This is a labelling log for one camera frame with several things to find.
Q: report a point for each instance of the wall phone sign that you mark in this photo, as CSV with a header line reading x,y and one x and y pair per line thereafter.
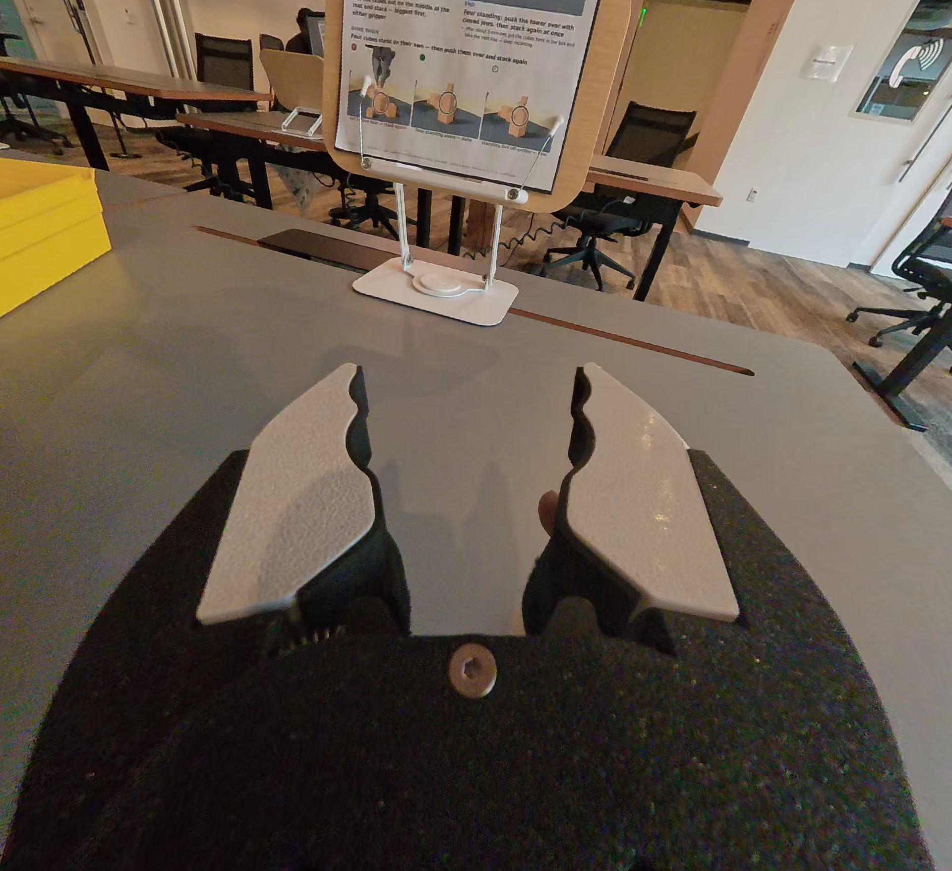
x,y
911,60

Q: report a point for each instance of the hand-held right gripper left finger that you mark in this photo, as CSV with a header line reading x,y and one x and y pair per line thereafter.
x,y
290,507

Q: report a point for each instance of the printed instruction sheet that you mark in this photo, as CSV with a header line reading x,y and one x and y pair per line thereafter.
x,y
476,53

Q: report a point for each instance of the long wooden office table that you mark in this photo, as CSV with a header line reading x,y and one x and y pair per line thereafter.
x,y
655,179

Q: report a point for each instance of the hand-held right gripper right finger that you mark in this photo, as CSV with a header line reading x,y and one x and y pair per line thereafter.
x,y
647,514

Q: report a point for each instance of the black office chair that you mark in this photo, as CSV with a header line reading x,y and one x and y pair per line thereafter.
x,y
922,269
226,60
625,194

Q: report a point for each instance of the yellow plastic bin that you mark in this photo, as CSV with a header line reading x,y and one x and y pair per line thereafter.
x,y
45,239

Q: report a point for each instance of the white instruction sheet stand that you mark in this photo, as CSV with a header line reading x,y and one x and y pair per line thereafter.
x,y
595,97

